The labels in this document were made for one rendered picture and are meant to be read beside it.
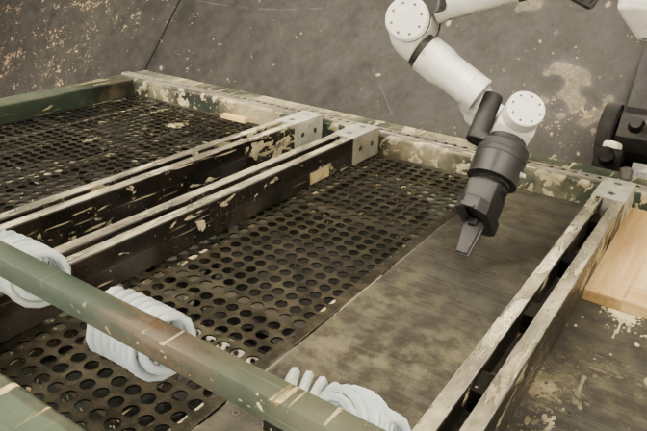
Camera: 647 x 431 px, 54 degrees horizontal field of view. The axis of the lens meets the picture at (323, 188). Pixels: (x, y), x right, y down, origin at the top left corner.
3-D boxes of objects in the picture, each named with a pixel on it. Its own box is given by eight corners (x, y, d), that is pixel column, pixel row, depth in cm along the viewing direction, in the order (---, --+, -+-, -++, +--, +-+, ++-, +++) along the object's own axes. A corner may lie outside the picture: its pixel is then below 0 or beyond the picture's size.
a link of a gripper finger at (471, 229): (452, 251, 107) (466, 218, 108) (471, 257, 105) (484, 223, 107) (451, 247, 105) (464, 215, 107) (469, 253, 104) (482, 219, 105)
